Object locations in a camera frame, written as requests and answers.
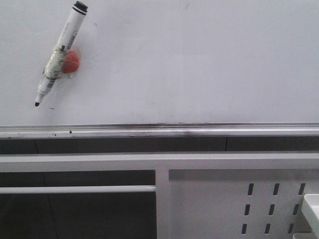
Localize red round magnet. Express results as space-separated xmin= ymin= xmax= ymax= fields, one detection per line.
xmin=62 ymin=50 xmax=80 ymax=74

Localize white whiteboard marker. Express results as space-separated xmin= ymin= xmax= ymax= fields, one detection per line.
xmin=34 ymin=1 xmax=88 ymax=107

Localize white metal pegboard rack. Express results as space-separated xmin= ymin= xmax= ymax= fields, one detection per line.
xmin=0 ymin=152 xmax=319 ymax=239

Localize white plastic bin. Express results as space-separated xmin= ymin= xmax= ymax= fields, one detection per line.
xmin=293 ymin=194 xmax=319 ymax=239

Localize white whiteboard with aluminium frame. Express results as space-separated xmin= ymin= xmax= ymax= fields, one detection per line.
xmin=0 ymin=0 xmax=319 ymax=139

